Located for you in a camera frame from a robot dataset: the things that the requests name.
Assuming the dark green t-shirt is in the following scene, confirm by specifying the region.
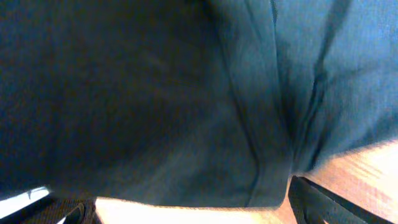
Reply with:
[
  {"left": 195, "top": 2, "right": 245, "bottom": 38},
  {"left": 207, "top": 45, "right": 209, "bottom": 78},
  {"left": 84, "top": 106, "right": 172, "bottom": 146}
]
[{"left": 1, "top": 0, "right": 397, "bottom": 207}]

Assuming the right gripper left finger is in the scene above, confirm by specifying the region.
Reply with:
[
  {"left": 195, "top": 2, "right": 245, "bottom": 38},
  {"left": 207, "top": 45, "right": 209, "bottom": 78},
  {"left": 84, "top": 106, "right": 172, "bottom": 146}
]
[{"left": 20, "top": 198, "right": 100, "bottom": 224}]

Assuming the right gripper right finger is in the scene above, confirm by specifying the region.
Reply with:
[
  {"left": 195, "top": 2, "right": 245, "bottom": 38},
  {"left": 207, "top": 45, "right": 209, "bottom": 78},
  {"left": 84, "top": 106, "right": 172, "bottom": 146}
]
[{"left": 288, "top": 176, "right": 392, "bottom": 224}]

